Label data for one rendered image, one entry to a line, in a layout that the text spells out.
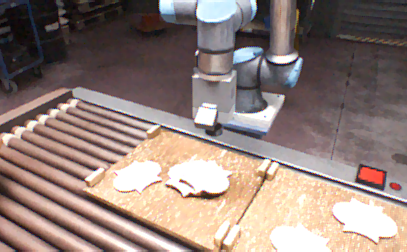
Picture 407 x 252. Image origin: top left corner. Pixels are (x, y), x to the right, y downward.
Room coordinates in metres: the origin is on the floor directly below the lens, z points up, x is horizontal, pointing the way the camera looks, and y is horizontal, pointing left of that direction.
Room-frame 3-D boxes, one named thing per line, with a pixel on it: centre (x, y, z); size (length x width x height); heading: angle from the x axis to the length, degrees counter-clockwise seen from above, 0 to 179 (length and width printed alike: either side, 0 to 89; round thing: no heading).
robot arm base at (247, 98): (1.24, -0.18, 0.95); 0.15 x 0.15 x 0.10
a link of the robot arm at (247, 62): (1.25, -0.18, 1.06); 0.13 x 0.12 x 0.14; 64
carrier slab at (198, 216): (0.73, 0.06, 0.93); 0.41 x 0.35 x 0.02; 61
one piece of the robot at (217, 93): (0.66, -0.02, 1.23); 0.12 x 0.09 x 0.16; 161
